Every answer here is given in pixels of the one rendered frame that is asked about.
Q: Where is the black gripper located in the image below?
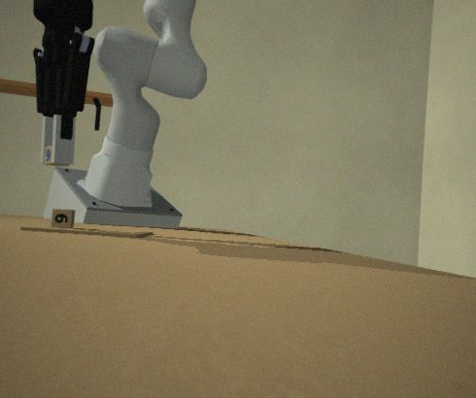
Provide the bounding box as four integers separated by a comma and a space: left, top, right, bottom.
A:
33, 0, 95, 165

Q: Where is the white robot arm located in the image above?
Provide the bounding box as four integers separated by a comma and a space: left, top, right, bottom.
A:
77, 0, 207, 208

